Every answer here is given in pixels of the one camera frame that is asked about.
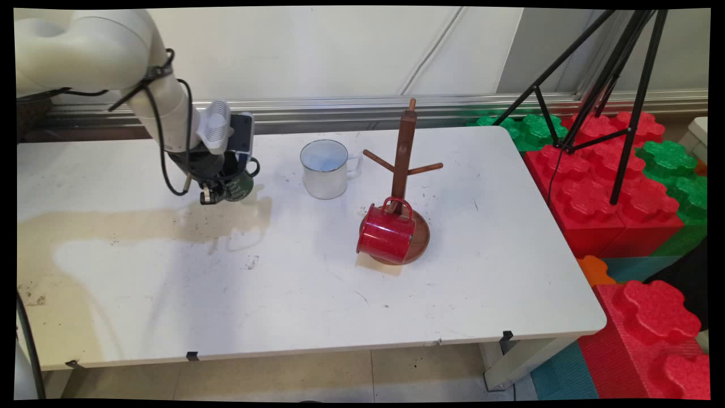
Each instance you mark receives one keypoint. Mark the brown wooden mug tree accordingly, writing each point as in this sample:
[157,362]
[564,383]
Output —
[403,147]

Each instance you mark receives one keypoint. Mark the teal foam floor mat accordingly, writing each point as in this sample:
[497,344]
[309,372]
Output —
[640,267]
[566,374]

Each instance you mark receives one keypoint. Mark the red enamel mug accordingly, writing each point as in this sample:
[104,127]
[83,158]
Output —
[385,235]

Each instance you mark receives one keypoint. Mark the green foam block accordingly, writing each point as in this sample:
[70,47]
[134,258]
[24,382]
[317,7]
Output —
[535,130]
[674,164]

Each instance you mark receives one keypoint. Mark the green mug with white lettering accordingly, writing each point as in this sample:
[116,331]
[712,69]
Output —
[241,190]

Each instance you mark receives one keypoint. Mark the black camera box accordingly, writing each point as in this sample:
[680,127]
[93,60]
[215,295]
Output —
[242,133]

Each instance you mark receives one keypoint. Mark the white table leg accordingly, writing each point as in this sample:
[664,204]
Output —
[515,362]

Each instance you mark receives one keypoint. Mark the red foam block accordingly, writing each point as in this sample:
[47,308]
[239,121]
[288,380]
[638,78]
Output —
[566,192]
[634,351]
[651,226]
[640,127]

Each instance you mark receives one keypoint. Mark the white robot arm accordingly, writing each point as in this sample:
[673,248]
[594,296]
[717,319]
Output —
[85,51]

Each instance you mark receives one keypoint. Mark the white cabinet corner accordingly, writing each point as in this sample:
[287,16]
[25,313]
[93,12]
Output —
[698,139]

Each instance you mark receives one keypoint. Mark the white finned camera module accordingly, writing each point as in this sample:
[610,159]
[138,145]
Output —
[214,127]

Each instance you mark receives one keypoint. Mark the white enamel mug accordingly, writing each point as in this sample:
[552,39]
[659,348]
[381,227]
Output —
[324,175]

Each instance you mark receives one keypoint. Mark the black tripod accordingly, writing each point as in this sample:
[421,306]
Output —
[626,113]

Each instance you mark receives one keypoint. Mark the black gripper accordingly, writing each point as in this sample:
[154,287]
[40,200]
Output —
[207,167]

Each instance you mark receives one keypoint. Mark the orange foam piece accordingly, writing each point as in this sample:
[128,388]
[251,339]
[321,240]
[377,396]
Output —
[595,271]

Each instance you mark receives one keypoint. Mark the black table edge clip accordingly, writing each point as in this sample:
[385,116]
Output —
[72,364]
[506,340]
[192,356]

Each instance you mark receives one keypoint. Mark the aluminium wall rail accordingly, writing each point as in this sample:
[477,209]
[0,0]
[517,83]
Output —
[340,110]

